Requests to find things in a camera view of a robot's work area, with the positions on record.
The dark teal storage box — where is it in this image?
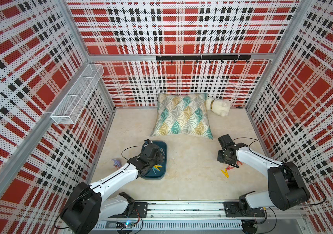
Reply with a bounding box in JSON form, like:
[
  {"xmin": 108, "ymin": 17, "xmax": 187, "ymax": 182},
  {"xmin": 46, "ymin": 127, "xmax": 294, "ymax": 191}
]
[{"xmin": 141, "ymin": 140, "xmax": 167, "ymax": 180}]

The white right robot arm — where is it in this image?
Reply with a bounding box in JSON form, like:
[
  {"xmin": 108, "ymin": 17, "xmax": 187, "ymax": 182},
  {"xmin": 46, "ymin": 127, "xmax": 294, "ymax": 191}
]
[{"xmin": 217, "ymin": 135, "xmax": 310, "ymax": 212}]

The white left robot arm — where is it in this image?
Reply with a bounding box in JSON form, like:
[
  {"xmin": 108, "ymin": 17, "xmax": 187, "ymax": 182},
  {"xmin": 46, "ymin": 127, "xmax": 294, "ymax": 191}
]
[{"xmin": 59, "ymin": 139, "xmax": 167, "ymax": 234}]

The purple small toy figure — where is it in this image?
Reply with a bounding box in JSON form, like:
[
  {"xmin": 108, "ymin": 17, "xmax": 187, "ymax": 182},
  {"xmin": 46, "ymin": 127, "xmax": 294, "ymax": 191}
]
[{"xmin": 112, "ymin": 159, "xmax": 122, "ymax": 169}]

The white plush teddy bear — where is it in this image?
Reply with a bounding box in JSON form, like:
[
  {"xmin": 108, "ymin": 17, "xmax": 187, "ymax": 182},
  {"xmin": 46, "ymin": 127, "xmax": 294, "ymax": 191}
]
[{"xmin": 206, "ymin": 97, "xmax": 231, "ymax": 117}]

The patterned teal gold pillow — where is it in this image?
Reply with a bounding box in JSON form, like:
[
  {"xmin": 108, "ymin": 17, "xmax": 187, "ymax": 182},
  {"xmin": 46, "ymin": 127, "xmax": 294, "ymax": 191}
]
[{"xmin": 151, "ymin": 93, "xmax": 213, "ymax": 139}]

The green circuit board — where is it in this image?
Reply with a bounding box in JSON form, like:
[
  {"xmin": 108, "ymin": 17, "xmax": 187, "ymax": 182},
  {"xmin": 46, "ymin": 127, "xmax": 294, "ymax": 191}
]
[{"xmin": 116, "ymin": 220, "xmax": 138, "ymax": 229}]

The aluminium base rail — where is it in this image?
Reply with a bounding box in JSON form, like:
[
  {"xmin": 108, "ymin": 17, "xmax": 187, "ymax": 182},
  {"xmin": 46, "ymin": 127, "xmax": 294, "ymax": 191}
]
[{"xmin": 93, "ymin": 200, "xmax": 311, "ymax": 234}]

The white wire mesh shelf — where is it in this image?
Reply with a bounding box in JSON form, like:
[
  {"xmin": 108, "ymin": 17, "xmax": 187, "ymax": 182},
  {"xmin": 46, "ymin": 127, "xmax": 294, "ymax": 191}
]
[{"xmin": 51, "ymin": 64, "xmax": 104, "ymax": 124}]

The black wall hook rail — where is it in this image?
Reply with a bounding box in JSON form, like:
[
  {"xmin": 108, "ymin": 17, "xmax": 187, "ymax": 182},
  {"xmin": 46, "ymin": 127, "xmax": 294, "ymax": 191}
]
[{"xmin": 156, "ymin": 55, "xmax": 251, "ymax": 61}]

